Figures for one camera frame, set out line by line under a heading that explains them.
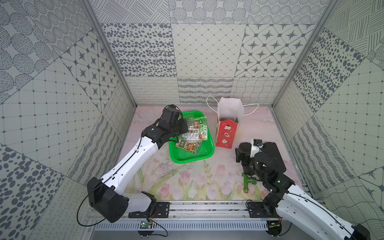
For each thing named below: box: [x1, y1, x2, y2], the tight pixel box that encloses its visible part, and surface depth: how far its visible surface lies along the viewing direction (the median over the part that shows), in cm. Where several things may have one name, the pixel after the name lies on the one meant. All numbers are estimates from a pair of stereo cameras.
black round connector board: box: [265, 220, 282, 237], surface depth 73 cm
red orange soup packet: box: [175, 139, 202, 154], surface depth 97 cm
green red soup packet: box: [181, 116, 208, 141], surface depth 79 cm
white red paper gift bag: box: [206, 96, 259, 149], surface depth 92 cm
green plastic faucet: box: [241, 172, 257, 194], surface depth 83 cm
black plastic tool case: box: [238, 142, 287, 174], surface depth 72 cm
